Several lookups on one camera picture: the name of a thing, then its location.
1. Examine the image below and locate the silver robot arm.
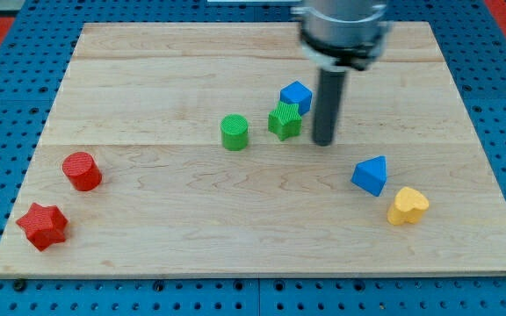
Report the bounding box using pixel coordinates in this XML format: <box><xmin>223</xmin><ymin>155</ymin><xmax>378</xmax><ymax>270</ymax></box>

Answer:
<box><xmin>291</xmin><ymin>0</ymin><xmax>390</xmax><ymax>147</ymax></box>

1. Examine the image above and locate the wooden board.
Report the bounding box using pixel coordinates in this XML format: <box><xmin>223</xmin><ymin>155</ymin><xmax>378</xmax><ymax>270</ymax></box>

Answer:
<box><xmin>0</xmin><ymin>22</ymin><xmax>506</xmax><ymax>279</ymax></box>

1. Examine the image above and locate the red cylinder block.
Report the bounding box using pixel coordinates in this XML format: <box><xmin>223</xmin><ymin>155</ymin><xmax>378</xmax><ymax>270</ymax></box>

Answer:
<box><xmin>61</xmin><ymin>152</ymin><xmax>102</xmax><ymax>191</ymax></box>

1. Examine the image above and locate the blue cube block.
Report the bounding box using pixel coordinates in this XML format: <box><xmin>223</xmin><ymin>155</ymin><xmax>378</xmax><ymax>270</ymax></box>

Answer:
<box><xmin>279</xmin><ymin>81</ymin><xmax>313</xmax><ymax>116</ymax></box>

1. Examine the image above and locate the blue triangle block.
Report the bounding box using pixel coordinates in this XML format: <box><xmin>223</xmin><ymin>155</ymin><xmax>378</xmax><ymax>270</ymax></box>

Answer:
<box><xmin>351</xmin><ymin>155</ymin><xmax>387</xmax><ymax>197</ymax></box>

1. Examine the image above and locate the green star block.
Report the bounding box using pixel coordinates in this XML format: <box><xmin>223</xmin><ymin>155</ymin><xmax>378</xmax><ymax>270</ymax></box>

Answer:
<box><xmin>268</xmin><ymin>101</ymin><xmax>302</xmax><ymax>141</ymax></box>

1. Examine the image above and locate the yellow heart block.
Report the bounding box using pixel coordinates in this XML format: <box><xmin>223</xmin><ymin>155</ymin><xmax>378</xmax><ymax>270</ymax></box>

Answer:
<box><xmin>387</xmin><ymin>186</ymin><xmax>430</xmax><ymax>226</ymax></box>

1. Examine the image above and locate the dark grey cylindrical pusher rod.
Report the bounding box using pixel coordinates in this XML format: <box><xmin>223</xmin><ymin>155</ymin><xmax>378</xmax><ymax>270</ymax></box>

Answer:
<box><xmin>312</xmin><ymin>68</ymin><xmax>346</xmax><ymax>147</ymax></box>

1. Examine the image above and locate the green cylinder block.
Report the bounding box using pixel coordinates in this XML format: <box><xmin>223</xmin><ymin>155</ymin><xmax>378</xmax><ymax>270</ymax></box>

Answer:
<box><xmin>220</xmin><ymin>114</ymin><xmax>249</xmax><ymax>151</ymax></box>

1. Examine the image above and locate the red star block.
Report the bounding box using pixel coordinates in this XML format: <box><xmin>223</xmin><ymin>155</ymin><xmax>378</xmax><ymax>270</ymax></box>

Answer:
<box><xmin>16</xmin><ymin>203</ymin><xmax>69</xmax><ymax>252</ymax></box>

